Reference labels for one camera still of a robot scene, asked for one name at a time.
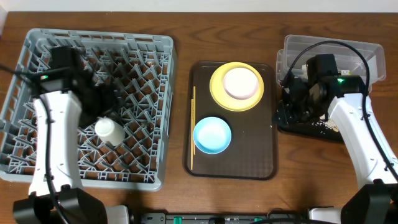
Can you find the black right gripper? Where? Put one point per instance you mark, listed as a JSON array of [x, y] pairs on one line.
[[290, 103]]

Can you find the spilled rice food waste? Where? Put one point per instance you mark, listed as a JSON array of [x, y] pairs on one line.
[[326, 123]]

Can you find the yellow plate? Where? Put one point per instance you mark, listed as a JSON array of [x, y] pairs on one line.
[[223, 99]]

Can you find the black food waste tray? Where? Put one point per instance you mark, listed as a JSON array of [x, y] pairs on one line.
[[298, 130]]

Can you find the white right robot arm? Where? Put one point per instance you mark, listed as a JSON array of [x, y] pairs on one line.
[[344, 99]]

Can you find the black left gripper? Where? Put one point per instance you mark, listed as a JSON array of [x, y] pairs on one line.
[[101, 101]]

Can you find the white pink bowl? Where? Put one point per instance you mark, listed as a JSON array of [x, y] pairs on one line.
[[240, 83]]

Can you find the clear plastic waste bin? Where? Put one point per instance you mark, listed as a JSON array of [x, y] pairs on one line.
[[348, 62]]

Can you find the grey plastic dish rack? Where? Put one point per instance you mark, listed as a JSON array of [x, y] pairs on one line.
[[141, 67]]

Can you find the dark brown serving tray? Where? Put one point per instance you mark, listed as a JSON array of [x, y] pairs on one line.
[[253, 151]]

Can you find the light blue bowl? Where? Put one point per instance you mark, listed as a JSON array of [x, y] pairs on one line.
[[212, 135]]

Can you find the pale green cup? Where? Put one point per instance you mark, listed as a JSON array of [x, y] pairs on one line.
[[109, 131]]

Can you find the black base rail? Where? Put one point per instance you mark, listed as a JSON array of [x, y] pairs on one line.
[[121, 214]]

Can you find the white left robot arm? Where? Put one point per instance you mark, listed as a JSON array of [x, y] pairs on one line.
[[56, 193]]

